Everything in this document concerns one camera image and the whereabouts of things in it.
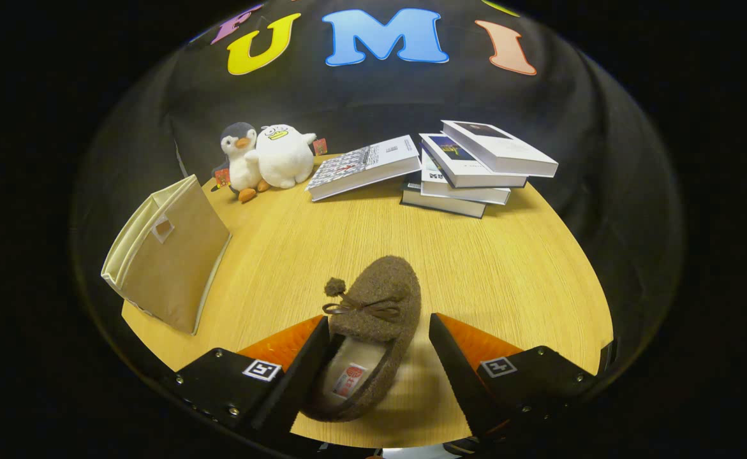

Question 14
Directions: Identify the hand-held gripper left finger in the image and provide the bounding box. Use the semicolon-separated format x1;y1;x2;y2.
159;314;330;437

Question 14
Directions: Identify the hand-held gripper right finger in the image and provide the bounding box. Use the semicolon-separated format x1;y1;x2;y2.
429;312;598;441

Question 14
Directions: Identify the brown fuzzy slipper shoe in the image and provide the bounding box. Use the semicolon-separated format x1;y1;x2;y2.
300;255;422;423

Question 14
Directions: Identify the beige fabric storage box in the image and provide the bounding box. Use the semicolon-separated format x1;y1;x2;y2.
101;174;232;336

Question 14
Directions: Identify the dark grey book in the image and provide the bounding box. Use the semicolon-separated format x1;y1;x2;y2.
401;178;487;219

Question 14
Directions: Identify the white book black lettering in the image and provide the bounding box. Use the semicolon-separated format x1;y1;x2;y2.
421;150;512;206

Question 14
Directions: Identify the white duck plush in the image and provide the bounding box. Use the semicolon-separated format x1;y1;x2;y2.
246;124;328;189

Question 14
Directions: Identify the grey white penguin plush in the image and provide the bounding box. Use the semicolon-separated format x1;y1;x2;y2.
211;122;270;203

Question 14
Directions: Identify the patterned cover book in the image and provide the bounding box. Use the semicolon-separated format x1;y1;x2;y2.
305;135;422;202

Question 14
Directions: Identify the white book black picture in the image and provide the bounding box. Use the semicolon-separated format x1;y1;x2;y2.
441;120;559;178

